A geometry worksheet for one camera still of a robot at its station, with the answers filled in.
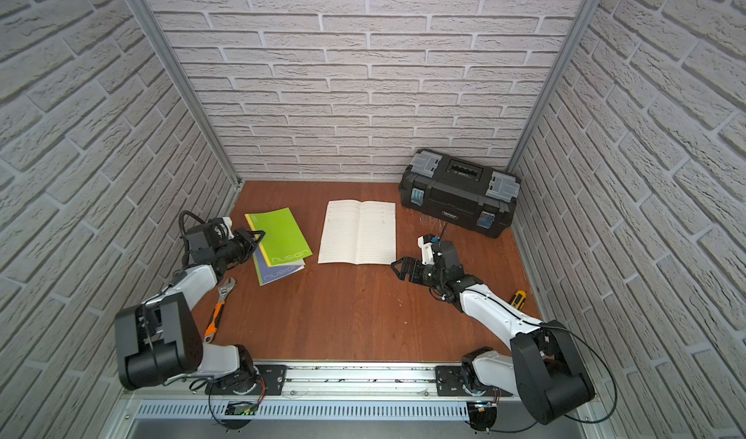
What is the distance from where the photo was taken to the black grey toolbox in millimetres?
943

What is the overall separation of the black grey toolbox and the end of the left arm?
56 centimetres

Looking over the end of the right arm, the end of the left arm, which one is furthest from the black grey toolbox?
the end of the left arm

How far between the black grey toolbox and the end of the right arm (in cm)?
31

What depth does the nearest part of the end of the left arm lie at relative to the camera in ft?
2.27

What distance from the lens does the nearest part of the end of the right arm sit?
25.2 inches

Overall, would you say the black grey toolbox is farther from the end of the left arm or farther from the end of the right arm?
the end of the left arm
